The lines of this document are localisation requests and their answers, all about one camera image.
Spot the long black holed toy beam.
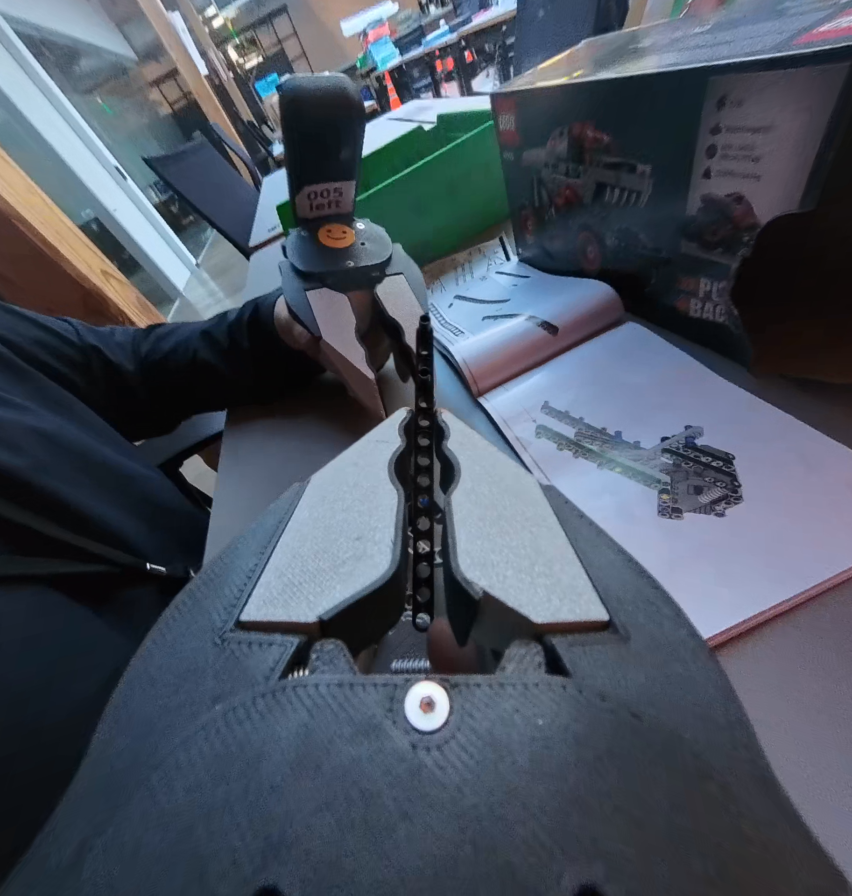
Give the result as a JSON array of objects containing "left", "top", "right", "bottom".
[{"left": 412, "top": 315, "right": 441, "bottom": 631}]

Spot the cluttered background table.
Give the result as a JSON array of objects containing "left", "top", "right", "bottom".
[{"left": 338, "top": 0, "right": 521, "bottom": 113}]

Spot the green storage bin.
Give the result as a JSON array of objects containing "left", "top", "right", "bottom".
[{"left": 276, "top": 108, "right": 512, "bottom": 267}]

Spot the wooden post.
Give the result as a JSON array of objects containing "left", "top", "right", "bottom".
[{"left": 0, "top": 129, "right": 166, "bottom": 329}]

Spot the dark toy set box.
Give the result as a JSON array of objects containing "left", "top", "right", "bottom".
[{"left": 491, "top": 0, "right": 852, "bottom": 382}]

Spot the open instruction booklet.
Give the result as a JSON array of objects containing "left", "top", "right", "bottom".
[{"left": 426, "top": 238, "right": 852, "bottom": 648}]

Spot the person's left hand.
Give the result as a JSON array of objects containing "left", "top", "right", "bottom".
[{"left": 272, "top": 290, "right": 329, "bottom": 368}]

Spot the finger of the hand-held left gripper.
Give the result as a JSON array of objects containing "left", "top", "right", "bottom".
[
  {"left": 307, "top": 286, "right": 388, "bottom": 421},
  {"left": 373, "top": 272, "right": 434, "bottom": 385}
]

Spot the person's torso in dark clothing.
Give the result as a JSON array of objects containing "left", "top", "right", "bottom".
[{"left": 0, "top": 290, "right": 217, "bottom": 869}]

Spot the person's left forearm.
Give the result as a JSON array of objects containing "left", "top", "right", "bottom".
[{"left": 62, "top": 288, "right": 325, "bottom": 428}]

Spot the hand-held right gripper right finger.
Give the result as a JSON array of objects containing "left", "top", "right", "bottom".
[{"left": 436, "top": 409, "right": 612, "bottom": 648}]

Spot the black office chair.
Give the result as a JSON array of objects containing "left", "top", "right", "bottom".
[{"left": 135, "top": 409, "right": 227, "bottom": 508}]

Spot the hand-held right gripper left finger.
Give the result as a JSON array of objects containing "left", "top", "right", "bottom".
[{"left": 238, "top": 407, "right": 416, "bottom": 652}]

